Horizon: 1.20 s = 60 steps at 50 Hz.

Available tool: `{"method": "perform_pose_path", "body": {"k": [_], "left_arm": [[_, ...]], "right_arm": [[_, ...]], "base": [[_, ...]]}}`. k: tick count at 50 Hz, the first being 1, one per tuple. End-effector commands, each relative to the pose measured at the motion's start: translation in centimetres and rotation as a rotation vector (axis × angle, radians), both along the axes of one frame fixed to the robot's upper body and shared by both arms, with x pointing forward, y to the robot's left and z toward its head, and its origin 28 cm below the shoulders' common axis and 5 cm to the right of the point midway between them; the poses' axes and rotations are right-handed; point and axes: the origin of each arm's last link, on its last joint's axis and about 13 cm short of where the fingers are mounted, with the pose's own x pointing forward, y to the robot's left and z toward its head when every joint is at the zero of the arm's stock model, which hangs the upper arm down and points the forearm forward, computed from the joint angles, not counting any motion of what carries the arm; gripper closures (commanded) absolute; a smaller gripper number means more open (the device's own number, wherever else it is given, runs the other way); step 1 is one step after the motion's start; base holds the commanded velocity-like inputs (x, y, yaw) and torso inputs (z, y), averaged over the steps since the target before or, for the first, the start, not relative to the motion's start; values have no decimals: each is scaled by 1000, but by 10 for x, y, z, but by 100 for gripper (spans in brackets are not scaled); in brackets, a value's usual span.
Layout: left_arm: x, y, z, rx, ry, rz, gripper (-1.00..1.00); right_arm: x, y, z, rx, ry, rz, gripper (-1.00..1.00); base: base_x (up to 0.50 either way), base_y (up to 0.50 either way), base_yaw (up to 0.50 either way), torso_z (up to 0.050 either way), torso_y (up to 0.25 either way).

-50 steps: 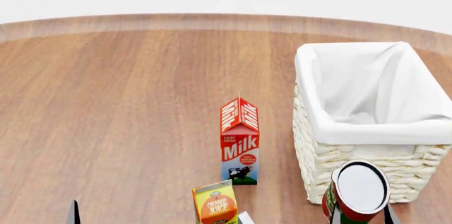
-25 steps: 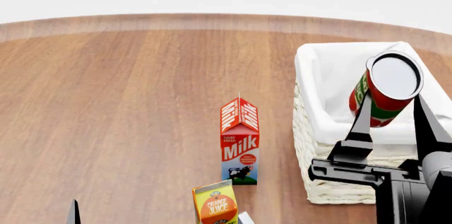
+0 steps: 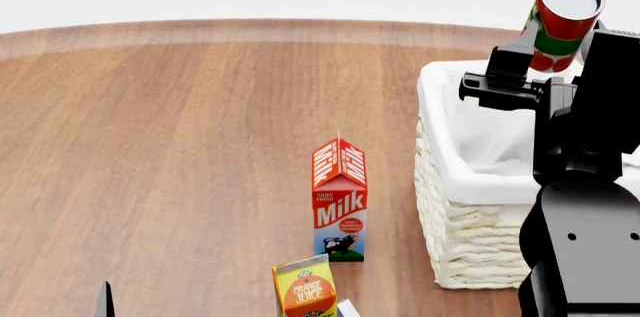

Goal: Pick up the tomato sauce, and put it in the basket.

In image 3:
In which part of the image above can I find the orange juice carton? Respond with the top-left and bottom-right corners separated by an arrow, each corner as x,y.
271,253 -> 339,317

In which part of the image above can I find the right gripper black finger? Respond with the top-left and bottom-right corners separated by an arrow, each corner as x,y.
574,29 -> 640,83
484,16 -> 539,88

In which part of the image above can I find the white wicker basket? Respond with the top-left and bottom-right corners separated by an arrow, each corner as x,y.
413,116 -> 535,290

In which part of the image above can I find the red white milk carton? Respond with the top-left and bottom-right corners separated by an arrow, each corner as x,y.
311,129 -> 369,263

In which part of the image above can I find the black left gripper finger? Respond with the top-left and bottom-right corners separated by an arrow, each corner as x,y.
94,280 -> 117,317

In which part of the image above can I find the white cloth basket liner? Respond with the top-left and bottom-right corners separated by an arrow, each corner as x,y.
417,59 -> 640,206

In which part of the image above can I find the red tomato sauce can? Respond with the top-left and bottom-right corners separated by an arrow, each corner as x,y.
522,0 -> 606,74

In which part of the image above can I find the small grey white box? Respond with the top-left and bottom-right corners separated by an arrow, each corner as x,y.
335,298 -> 362,317

